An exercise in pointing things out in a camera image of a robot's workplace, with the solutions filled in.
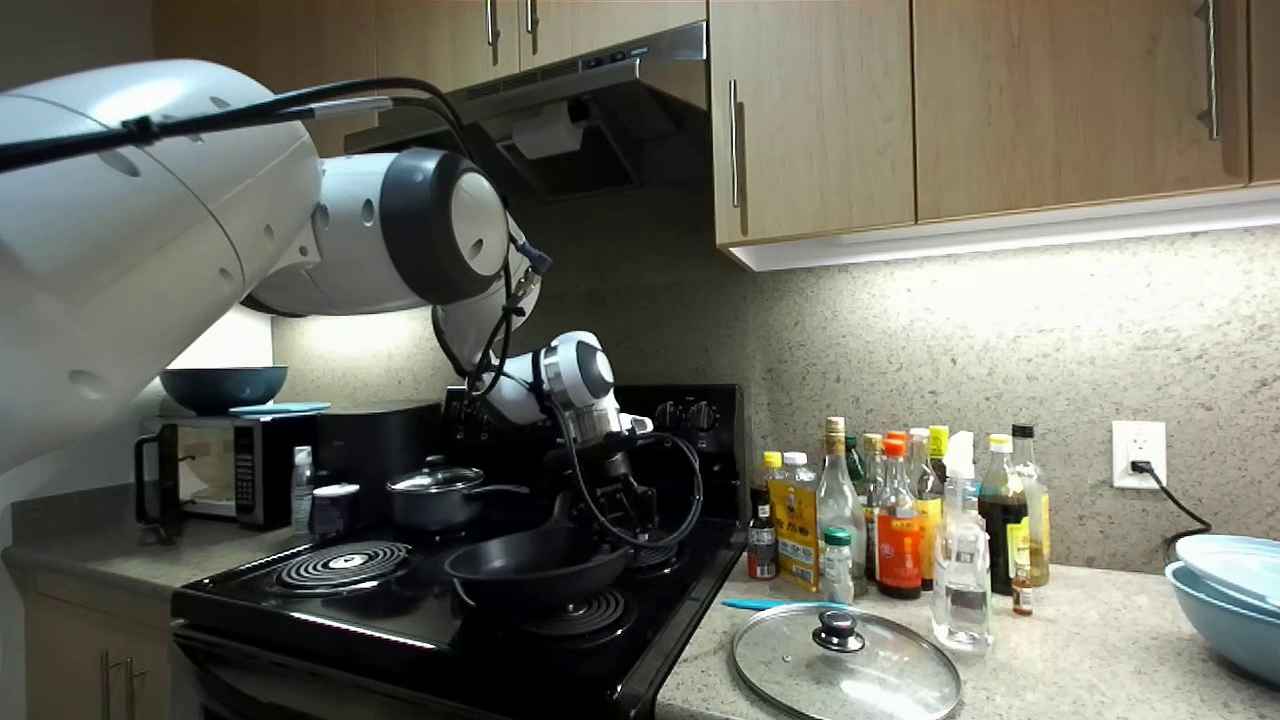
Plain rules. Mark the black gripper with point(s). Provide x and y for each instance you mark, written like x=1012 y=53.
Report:
x=618 y=481

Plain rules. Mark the black frying pan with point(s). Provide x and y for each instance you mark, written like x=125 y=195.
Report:
x=533 y=566

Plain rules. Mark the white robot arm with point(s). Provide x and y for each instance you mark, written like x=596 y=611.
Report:
x=132 y=241

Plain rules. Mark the black coil stove burner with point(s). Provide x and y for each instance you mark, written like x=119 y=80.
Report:
x=572 y=625
x=305 y=568

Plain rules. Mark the small black-capped bottle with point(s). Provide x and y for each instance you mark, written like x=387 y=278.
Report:
x=762 y=552

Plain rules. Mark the teal kitchen knife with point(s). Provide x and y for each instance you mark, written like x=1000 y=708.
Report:
x=762 y=606

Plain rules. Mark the yellow-capped bottle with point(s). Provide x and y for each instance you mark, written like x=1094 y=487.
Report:
x=770 y=462

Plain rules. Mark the white-capped bottle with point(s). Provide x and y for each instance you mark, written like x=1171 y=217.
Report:
x=799 y=462

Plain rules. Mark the grey saucepan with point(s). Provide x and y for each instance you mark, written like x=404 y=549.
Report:
x=433 y=513

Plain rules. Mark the small glass saucepan lid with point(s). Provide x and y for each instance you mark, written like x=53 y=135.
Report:
x=436 y=478

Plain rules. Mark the tall clear oil bottle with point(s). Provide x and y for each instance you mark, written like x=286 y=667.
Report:
x=838 y=494

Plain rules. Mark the green-capped white bottle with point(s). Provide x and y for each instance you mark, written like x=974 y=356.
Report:
x=838 y=574

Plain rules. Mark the large glass pot lid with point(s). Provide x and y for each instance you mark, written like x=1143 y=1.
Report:
x=802 y=673

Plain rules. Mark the green-labelled bottle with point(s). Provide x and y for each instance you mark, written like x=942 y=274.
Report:
x=867 y=504

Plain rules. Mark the black electric stove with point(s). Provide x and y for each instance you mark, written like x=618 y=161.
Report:
x=400 y=641

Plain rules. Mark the orange sauce bottle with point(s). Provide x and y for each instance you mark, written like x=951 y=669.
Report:
x=900 y=547

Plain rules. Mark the lime-capped bottle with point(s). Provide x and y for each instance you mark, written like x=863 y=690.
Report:
x=937 y=447

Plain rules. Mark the clear spray bottle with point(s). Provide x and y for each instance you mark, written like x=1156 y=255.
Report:
x=961 y=584

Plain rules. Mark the teal flat plate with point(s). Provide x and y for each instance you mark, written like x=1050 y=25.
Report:
x=286 y=410

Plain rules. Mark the dark soy sauce bottle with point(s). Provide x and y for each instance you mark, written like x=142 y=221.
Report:
x=1000 y=535

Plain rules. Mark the black range hood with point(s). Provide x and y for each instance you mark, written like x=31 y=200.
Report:
x=626 y=135

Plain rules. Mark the black-capped yellow oil bottle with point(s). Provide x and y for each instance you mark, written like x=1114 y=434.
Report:
x=1039 y=535

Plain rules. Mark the dark blue bowl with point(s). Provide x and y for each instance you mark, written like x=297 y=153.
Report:
x=221 y=390

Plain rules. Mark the black microwave oven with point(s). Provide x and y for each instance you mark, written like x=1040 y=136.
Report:
x=200 y=465

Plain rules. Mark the under-cabinet light strip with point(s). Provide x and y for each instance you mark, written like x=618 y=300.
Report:
x=1000 y=234

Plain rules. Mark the wooden base cabinet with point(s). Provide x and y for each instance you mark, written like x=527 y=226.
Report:
x=66 y=667

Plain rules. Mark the light blue bowl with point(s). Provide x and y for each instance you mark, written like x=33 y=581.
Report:
x=1240 y=566
x=1224 y=641

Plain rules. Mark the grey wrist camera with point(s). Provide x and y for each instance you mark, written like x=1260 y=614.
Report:
x=634 y=424

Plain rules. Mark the short wooden wall cabinet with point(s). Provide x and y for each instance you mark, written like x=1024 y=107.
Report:
x=601 y=25

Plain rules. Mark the white wall outlet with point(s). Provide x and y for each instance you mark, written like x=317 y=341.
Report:
x=1151 y=438

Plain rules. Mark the wide wooden wall cabinet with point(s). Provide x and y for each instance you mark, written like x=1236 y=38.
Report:
x=1040 y=92

